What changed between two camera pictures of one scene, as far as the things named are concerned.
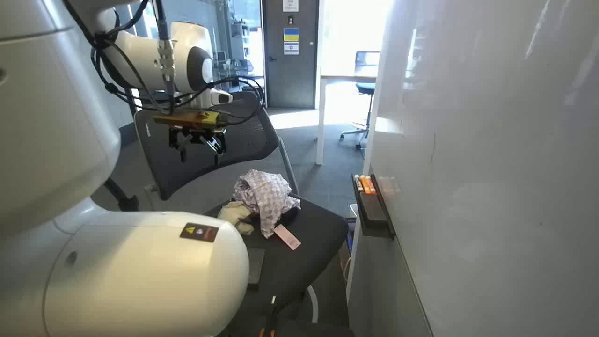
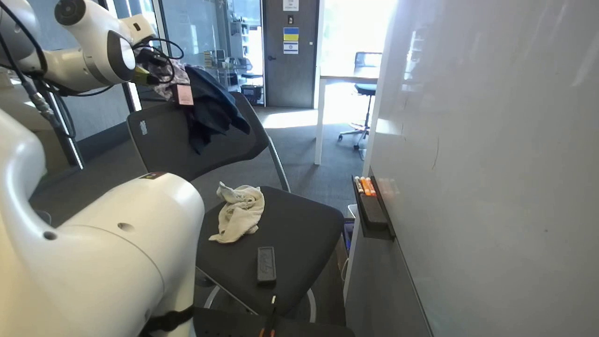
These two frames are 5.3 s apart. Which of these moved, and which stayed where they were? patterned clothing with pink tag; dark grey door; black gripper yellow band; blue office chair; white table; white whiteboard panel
Moved: patterned clothing with pink tag; black gripper yellow band
Stayed: dark grey door; white table; white whiteboard panel; blue office chair
